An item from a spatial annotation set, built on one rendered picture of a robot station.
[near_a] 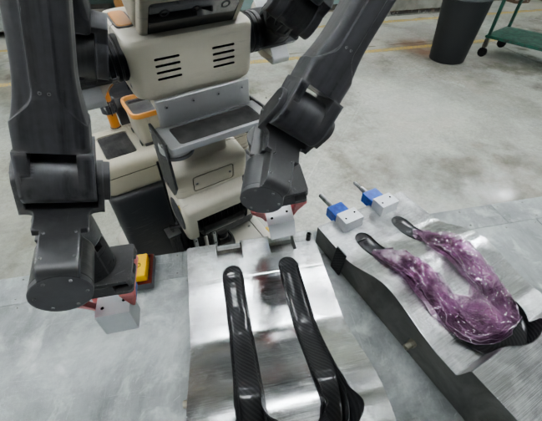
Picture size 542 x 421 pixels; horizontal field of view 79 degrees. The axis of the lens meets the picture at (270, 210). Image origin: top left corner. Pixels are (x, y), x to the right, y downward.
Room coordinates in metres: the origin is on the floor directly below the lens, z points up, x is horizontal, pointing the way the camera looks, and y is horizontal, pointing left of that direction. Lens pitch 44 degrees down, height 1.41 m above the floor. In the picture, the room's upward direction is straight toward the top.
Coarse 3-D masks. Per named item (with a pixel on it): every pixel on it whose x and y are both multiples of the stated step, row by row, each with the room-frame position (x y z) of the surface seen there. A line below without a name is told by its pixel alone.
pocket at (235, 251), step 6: (216, 246) 0.43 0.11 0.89; (228, 246) 0.44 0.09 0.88; (234, 246) 0.44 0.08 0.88; (240, 246) 0.44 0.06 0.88; (216, 252) 0.42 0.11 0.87; (222, 252) 0.43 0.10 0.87; (228, 252) 0.43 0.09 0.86; (234, 252) 0.43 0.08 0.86; (240, 252) 0.43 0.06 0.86; (216, 258) 0.40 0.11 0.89; (222, 258) 0.41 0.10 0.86; (228, 258) 0.41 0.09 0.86; (234, 258) 0.41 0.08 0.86
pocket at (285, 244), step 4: (292, 236) 0.45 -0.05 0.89; (268, 240) 0.45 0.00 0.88; (272, 240) 0.45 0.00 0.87; (276, 240) 0.45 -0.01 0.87; (280, 240) 0.45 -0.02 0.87; (284, 240) 0.45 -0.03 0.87; (288, 240) 0.46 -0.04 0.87; (292, 240) 0.45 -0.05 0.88; (272, 244) 0.45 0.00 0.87; (276, 244) 0.45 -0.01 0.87; (280, 244) 0.45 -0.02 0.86; (284, 244) 0.45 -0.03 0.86; (288, 244) 0.45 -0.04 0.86; (292, 244) 0.45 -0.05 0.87; (272, 248) 0.44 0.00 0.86; (276, 248) 0.44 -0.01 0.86; (280, 248) 0.44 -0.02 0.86; (284, 248) 0.44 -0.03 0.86; (288, 248) 0.44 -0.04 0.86; (292, 248) 0.44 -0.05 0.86; (272, 252) 0.43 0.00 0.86
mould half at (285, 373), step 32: (192, 256) 0.40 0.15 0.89; (256, 256) 0.40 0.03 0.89; (320, 256) 0.40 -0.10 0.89; (192, 288) 0.33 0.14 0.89; (256, 288) 0.33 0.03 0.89; (320, 288) 0.33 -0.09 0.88; (192, 320) 0.27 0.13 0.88; (224, 320) 0.27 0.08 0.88; (256, 320) 0.27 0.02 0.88; (288, 320) 0.27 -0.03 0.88; (320, 320) 0.27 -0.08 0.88; (192, 352) 0.21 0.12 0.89; (224, 352) 0.21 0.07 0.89; (256, 352) 0.21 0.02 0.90; (288, 352) 0.21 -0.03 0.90; (352, 352) 0.20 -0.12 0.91; (192, 384) 0.16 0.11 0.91; (224, 384) 0.16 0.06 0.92; (288, 384) 0.15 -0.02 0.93; (352, 384) 0.15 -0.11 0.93; (192, 416) 0.11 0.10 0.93; (224, 416) 0.11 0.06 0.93; (288, 416) 0.11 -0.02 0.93; (384, 416) 0.11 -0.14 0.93
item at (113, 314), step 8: (136, 288) 0.30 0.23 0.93; (112, 296) 0.27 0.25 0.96; (136, 296) 0.29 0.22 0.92; (96, 304) 0.26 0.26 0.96; (104, 304) 0.25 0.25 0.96; (112, 304) 0.25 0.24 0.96; (120, 304) 0.25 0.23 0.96; (128, 304) 0.25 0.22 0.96; (136, 304) 0.27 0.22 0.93; (96, 312) 0.24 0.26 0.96; (104, 312) 0.24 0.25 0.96; (112, 312) 0.24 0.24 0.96; (120, 312) 0.24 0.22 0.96; (128, 312) 0.24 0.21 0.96; (136, 312) 0.26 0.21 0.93; (96, 320) 0.23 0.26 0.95; (104, 320) 0.24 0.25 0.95; (112, 320) 0.24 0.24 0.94; (120, 320) 0.24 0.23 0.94; (128, 320) 0.24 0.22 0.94; (136, 320) 0.25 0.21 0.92; (104, 328) 0.23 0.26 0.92; (112, 328) 0.24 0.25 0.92; (120, 328) 0.24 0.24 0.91; (128, 328) 0.24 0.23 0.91
